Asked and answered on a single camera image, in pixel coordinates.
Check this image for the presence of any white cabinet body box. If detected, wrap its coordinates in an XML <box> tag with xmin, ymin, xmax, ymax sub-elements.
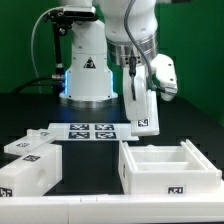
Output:
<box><xmin>118</xmin><ymin>140</ymin><xmax>224</xmax><ymax>195</ymax></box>

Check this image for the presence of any black cable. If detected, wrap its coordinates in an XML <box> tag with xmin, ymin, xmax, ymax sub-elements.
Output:
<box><xmin>11</xmin><ymin>77</ymin><xmax>66</xmax><ymax>94</ymax></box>

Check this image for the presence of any white cabinet top block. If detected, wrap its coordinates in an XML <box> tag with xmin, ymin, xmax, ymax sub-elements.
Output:
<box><xmin>0</xmin><ymin>144</ymin><xmax>62</xmax><ymax>197</ymax></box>

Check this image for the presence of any white fiducial marker base plate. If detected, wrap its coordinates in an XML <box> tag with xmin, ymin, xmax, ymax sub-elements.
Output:
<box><xmin>48</xmin><ymin>123</ymin><xmax>139</xmax><ymax>141</ymax></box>

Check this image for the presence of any white cabinet door panel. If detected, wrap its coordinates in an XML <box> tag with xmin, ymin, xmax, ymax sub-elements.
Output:
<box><xmin>131</xmin><ymin>90</ymin><xmax>160</xmax><ymax>136</ymax></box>
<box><xmin>4</xmin><ymin>129</ymin><xmax>56</xmax><ymax>156</ymax></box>

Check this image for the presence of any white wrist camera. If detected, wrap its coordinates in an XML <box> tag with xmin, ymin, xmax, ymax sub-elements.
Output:
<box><xmin>152</xmin><ymin>84</ymin><xmax>177</xmax><ymax>101</ymax></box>

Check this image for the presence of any grey braided camera cable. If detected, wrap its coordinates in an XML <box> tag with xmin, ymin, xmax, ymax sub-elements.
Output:
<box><xmin>124</xmin><ymin>0</ymin><xmax>158</xmax><ymax>101</ymax></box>

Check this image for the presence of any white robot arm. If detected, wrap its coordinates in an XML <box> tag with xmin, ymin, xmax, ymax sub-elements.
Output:
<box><xmin>60</xmin><ymin>0</ymin><xmax>177</xmax><ymax>123</ymax></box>

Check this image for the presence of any white cable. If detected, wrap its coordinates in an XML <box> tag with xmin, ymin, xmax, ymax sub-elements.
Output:
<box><xmin>30</xmin><ymin>6</ymin><xmax>64</xmax><ymax>94</ymax></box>

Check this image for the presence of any white L-shaped obstacle frame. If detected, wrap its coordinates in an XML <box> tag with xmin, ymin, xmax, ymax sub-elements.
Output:
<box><xmin>0</xmin><ymin>184</ymin><xmax>224</xmax><ymax>224</ymax></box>

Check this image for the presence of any black camera on stand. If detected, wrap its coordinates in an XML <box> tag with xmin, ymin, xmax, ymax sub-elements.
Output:
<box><xmin>44</xmin><ymin>6</ymin><xmax>98</xmax><ymax>88</ymax></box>

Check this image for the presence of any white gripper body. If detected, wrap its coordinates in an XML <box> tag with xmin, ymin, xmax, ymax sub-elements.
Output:
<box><xmin>123</xmin><ymin>54</ymin><xmax>178</xmax><ymax>121</ymax></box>

